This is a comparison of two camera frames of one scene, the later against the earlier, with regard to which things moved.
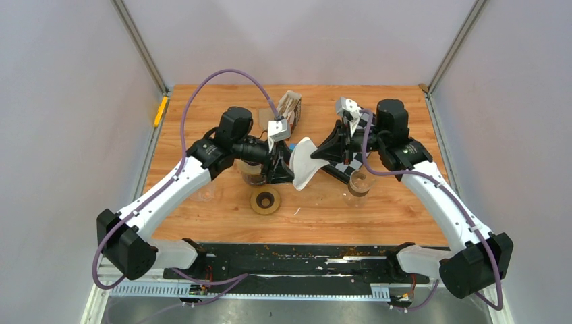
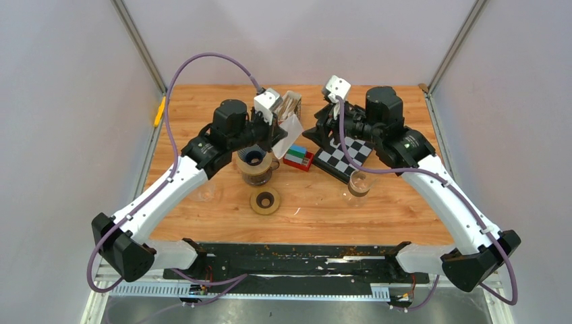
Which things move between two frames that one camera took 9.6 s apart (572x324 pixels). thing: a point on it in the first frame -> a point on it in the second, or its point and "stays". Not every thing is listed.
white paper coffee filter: (303, 167) -> (293, 127)
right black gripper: (335, 146) -> (327, 121)
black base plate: (295, 264) stays
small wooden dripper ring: (265, 200) stays
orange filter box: (289, 107) stays
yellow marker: (160, 111) stays
